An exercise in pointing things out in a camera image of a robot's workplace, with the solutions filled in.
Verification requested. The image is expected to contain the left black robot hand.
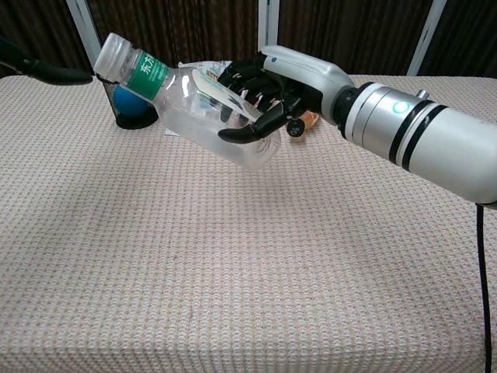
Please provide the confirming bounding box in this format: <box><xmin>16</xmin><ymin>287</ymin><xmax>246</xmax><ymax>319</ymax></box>
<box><xmin>0</xmin><ymin>37</ymin><xmax>94</xmax><ymax>85</ymax></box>

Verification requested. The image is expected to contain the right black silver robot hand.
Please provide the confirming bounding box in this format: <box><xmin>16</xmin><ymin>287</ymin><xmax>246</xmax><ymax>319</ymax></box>
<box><xmin>217</xmin><ymin>45</ymin><xmax>355</xmax><ymax>144</ymax></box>

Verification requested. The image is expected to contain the translucent white bottle cap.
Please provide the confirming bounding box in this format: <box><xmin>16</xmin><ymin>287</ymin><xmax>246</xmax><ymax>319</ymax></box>
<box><xmin>94</xmin><ymin>32</ymin><xmax>136</xmax><ymax>83</ymax></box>

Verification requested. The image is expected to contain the transparent plastic water bottle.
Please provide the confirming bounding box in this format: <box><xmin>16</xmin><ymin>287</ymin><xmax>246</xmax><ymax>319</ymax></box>
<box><xmin>116</xmin><ymin>46</ymin><xmax>282</xmax><ymax>172</ymax></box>

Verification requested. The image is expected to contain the orange tea bottle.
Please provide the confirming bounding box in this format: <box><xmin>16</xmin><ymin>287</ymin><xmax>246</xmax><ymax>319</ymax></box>
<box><xmin>286</xmin><ymin>110</ymin><xmax>320</xmax><ymax>138</ymax></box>

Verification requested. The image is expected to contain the blue ball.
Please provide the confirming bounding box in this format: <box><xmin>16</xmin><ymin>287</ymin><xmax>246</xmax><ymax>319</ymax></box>
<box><xmin>112</xmin><ymin>87</ymin><xmax>151</xmax><ymax>117</ymax></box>

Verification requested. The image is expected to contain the black mesh pen holder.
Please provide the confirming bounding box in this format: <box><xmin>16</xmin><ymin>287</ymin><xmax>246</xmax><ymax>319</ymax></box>
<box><xmin>96</xmin><ymin>73</ymin><xmax>159</xmax><ymax>131</ymax></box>

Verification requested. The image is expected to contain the white green snack bag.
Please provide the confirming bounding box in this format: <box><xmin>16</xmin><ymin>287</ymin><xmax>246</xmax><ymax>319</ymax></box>
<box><xmin>165</xmin><ymin>59</ymin><xmax>234</xmax><ymax>138</ymax></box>

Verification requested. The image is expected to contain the dark brown curtain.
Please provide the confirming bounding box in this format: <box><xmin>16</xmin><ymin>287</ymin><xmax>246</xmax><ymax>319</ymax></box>
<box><xmin>0</xmin><ymin>0</ymin><xmax>497</xmax><ymax>78</ymax></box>

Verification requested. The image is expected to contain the beige woven tablecloth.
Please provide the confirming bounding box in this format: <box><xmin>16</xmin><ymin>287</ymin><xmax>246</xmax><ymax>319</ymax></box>
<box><xmin>0</xmin><ymin>74</ymin><xmax>497</xmax><ymax>373</ymax></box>

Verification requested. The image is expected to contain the white frame post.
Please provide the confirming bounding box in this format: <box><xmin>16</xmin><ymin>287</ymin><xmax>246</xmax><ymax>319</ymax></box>
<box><xmin>406</xmin><ymin>0</ymin><xmax>448</xmax><ymax>77</ymax></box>
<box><xmin>64</xmin><ymin>0</ymin><xmax>109</xmax><ymax>75</ymax></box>
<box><xmin>257</xmin><ymin>0</ymin><xmax>280</xmax><ymax>54</ymax></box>

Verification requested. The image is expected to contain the black cable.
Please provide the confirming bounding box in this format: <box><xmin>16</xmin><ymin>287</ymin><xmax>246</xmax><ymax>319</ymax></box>
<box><xmin>475</xmin><ymin>201</ymin><xmax>492</xmax><ymax>373</ymax></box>

